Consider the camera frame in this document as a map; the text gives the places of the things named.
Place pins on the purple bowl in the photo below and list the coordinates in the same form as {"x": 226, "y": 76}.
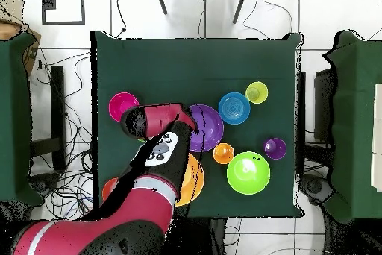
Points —
{"x": 212, "y": 126}

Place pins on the green side table cloth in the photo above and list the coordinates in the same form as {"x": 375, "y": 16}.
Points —
{"x": 352, "y": 132}
{"x": 15, "y": 117}

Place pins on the black floor beam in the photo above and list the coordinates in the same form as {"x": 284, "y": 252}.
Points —
{"x": 57, "y": 103}

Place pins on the blue bowl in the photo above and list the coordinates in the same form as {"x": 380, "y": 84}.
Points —
{"x": 234, "y": 108}

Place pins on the black camera tripod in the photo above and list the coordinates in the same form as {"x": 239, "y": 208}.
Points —
{"x": 161, "y": 2}

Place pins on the yellow cup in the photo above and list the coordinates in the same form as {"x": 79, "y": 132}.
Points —
{"x": 256, "y": 92}

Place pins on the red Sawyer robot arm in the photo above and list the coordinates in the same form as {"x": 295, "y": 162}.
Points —
{"x": 140, "y": 207}

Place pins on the green bowl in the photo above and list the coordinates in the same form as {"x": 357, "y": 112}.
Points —
{"x": 244, "y": 177}

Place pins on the dark grey stand base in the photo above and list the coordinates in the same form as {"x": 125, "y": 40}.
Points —
{"x": 315, "y": 187}
{"x": 44, "y": 181}

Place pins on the black rectangular frame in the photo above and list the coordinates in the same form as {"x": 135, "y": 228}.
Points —
{"x": 63, "y": 22}

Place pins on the cardboard box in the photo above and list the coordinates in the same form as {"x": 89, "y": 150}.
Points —
{"x": 9, "y": 29}

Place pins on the orange cup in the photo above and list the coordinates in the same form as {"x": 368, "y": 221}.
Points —
{"x": 223, "y": 153}

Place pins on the red-orange bowl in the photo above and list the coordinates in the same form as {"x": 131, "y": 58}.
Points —
{"x": 109, "y": 189}

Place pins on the dark green tablecloth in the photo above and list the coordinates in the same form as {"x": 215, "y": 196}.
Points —
{"x": 253, "y": 64}

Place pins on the pink bowl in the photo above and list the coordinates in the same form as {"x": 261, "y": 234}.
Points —
{"x": 119, "y": 104}

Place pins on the purple cup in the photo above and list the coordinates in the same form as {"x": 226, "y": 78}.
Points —
{"x": 276, "y": 149}

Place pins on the black box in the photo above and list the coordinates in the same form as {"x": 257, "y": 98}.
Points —
{"x": 323, "y": 106}

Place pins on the large yellow-orange bowl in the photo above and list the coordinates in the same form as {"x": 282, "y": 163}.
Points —
{"x": 194, "y": 180}

